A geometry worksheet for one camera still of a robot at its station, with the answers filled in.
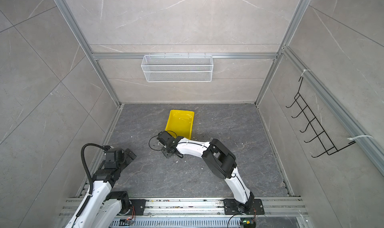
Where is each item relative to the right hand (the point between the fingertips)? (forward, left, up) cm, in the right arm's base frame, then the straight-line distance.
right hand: (168, 148), depth 94 cm
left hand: (-6, +22, +8) cm, 24 cm away
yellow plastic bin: (+21, -6, -1) cm, 22 cm away
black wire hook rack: (-18, -71, +31) cm, 80 cm away
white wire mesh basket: (+46, -6, +28) cm, 54 cm away
